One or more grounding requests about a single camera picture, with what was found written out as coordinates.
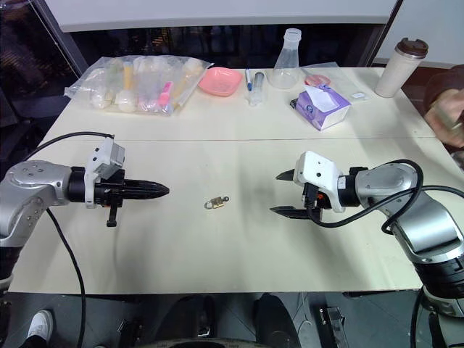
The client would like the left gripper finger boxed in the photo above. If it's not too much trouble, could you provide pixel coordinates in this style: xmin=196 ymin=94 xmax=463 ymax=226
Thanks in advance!
xmin=124 ymin=178 xmax=170 ymax=191
xmin=124 ymin=189 xmax=170 ymax=202

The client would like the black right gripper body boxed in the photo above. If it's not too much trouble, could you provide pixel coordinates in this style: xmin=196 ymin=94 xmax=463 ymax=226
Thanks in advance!
xmin=301 ymin=182 xmax=333 ymax=223

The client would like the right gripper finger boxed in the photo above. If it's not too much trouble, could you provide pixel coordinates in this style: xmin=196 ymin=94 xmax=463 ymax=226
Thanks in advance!
xmin=269 ymin=204 xmax=313 ymax=221
xmin=275 ymin=167 xmax=298 ymax=183

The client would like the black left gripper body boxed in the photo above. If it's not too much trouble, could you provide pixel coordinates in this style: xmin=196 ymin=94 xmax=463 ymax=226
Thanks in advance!
xmin=94 ymin=178 xmax=128 ymax=228

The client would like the bystander bare hand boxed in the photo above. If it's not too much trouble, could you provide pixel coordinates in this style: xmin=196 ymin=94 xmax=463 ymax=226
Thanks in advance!
xmin=423 ymin=70 xmax=464 ymax=146

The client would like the purple tissue box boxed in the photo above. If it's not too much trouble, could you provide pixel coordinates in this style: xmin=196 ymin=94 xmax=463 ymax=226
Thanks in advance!
xmin=294 ymin=84 xmax=353 ymax=132

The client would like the clear plastic syringe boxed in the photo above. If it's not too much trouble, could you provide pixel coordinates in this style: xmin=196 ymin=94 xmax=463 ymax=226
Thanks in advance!
xmin=247 ymin=70 xmax=268 ymax=107

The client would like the clear bag of plastic items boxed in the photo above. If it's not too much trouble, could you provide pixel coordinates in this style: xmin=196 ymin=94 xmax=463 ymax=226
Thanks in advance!
xmin=64 ymin=54 xmax=215 ymax=117

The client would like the pink petri dish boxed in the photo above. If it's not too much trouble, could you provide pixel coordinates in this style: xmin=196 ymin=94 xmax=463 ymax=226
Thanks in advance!
xmin=303 ymin=73 xmax=332 ymax=87

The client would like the clear plastic conical flask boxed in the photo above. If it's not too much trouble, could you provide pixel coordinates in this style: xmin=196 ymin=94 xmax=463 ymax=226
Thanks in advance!
xmin=268 ymin=28 xmax=305 ymax=91

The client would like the clear flat plastic bag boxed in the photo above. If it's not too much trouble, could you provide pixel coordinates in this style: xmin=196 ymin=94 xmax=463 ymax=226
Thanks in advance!
xmin=299 ymin=61 xmax=371 ymax=105

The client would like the pink plastic bowl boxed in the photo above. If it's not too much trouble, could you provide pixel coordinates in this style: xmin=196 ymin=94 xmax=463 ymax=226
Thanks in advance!
xmin=197 ymin=66 xmax=244 ymax=98

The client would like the beige tumbler with brown lid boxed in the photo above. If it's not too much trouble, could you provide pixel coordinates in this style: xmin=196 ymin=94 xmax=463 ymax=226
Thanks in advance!
xmin=374 ymin=36 xmax=430 ymax=99

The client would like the white sneaker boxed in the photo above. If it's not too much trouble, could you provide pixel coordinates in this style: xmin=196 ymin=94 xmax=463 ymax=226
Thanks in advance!
xmin=26 ymin=309 xmax=55 ymax=348

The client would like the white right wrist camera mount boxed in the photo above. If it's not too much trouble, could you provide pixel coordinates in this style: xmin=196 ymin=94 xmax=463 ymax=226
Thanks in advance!
xmin=294 ymin=151 xmax=349 ymax=214

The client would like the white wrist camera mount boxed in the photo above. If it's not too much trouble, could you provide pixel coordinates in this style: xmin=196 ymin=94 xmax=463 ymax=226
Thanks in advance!
xmin=294 ymin=151 xmax=349 ymax=214
xmin=83 ymin=136 xmax=128 ymax=210

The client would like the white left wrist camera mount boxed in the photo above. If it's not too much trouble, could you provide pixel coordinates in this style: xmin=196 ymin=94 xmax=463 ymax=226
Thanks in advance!
xmin=83 ymin=136 xmax=128 ymax=210

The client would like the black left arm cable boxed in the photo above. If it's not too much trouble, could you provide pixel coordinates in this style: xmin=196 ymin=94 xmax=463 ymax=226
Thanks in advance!
xmin=20 ymin=131 xmax=114 ymax=348

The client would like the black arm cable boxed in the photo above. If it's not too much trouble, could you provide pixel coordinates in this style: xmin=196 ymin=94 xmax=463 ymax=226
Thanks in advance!
xmin=20 ymin=131 xmax=114 ymax=348
xmin=306 ymin=159 xmax=426 ymax=230

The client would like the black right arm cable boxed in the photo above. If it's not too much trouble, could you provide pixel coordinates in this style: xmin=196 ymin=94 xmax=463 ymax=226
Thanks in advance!
xmin=306 ymin=159 xmax=426 ymax=230

